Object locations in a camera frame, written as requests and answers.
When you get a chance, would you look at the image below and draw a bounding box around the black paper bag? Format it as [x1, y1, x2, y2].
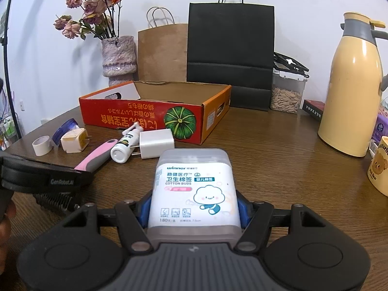
[186, 0, 275, 110]

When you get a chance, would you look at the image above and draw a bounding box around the blue round lidded jar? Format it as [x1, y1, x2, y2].
[52, 118, 80, 146]

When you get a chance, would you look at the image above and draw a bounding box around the purple tissue pack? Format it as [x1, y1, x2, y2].
[372, 113, 388, 143]

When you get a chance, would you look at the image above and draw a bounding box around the brown paper bag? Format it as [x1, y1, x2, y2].
[137, 6, 188, 82]

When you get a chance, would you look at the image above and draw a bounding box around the pink handled pet brush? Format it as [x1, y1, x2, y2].
[32, 138, 119, 214]

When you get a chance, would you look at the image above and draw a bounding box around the red cardboard pumpkin box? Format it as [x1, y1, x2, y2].
[79, 81, 232, 145]

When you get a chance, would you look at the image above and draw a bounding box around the cotton buds plastic box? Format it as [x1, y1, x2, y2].
[147, 148, 242, 247]

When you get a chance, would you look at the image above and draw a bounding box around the clear tape roll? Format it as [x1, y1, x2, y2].
[32, 135, 53, 156]

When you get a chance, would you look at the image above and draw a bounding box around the studio light on stand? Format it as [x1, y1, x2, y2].
[2, 0, 22, 140]

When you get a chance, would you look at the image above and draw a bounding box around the yellow bear mug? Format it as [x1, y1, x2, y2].
[367, 136, 388, 196]

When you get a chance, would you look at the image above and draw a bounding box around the white usb charger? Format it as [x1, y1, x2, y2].
[131, 129, 175, 160]

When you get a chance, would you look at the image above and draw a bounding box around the yellow thermos jug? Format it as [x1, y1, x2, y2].
[318, 12, 387, 157]

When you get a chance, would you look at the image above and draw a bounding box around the cream yellow plug adapter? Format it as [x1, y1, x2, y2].
[60, 128, 90, 154]

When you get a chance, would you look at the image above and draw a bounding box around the dark red box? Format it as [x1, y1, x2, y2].
[302, 99, 325, 122]

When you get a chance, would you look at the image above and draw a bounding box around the pink textured ceramic vase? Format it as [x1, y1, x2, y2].
[101, 35, 137, 87]

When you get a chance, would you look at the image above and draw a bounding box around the white spray bottle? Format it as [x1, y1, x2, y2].
[111, 121, 143, 164]

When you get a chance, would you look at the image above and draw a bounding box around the dried pink rose bouquet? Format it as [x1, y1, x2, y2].
[53, 0, 122, 41]

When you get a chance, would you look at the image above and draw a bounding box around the clear container with seeds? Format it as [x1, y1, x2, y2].
[270, 52, 309, 114]

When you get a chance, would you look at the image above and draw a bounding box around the person left hand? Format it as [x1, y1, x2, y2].
[0, 200, 16, 274]

